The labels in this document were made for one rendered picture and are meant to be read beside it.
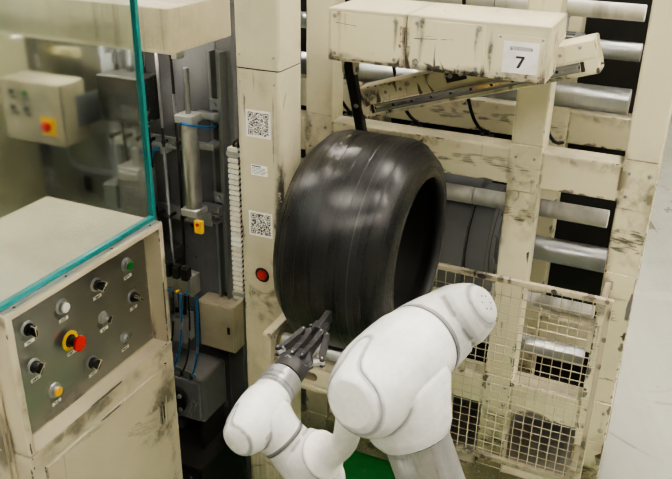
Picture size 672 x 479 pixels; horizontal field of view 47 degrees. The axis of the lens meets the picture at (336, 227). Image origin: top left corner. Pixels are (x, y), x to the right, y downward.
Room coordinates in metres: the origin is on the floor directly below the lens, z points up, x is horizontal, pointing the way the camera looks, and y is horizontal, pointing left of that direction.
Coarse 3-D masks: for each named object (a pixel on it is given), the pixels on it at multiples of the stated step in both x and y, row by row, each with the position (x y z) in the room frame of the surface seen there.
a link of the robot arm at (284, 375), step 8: (272, 368) 1.42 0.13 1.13; (280, 368) 1.43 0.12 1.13; (288, 368) 1.43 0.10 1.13; (264, 376) 1.40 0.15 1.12; (272, 376) 1.40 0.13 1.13; (280, 376) 1.40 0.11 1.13; (288, 376) 1.41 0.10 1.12; (296, 376) 1.42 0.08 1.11; (288, 384) 1.39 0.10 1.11; (296, 384) 1.41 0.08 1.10; (288, 392) 1.38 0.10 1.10; (296, 392) 1.40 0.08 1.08
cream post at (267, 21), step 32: (256, 0) 1.99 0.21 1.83; (288, 0) 2.01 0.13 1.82; (256, 32) 1.99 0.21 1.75; (288, 32) 2.01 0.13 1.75; (256, 64) 1.99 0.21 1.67; (288, 64) 2.01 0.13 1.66; (256, 96) 1.99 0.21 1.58; (288, 96) 2.01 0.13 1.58; (288, 128) 2.01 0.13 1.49; (256, 160) 1.99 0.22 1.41; (288, 160) 2.01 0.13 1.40; (256, 192) 1.99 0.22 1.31; (256, 256) 1.99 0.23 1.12; (256, 288) 2.00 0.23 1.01; (256, 320) 2.00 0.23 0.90; (256, 352) 2.00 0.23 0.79
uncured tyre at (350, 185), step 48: (336, 144) 1.91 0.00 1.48; (384, 144) 1.90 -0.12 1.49; (288, 192) 1.83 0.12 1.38; (336, 192) 1.76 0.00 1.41; (384, 192) 1.74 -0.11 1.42; (432, 192) 2.14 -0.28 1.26; (288, 240) 1.73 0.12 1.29; (336, 240) 1.69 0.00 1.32; (384, 240) 1.68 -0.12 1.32; (432, 240) 2.13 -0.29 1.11; (288, 288) 1.71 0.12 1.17; (336, 288) 1.66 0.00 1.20; (384, 288) 1.66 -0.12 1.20; (336, 336) 1.70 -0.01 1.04
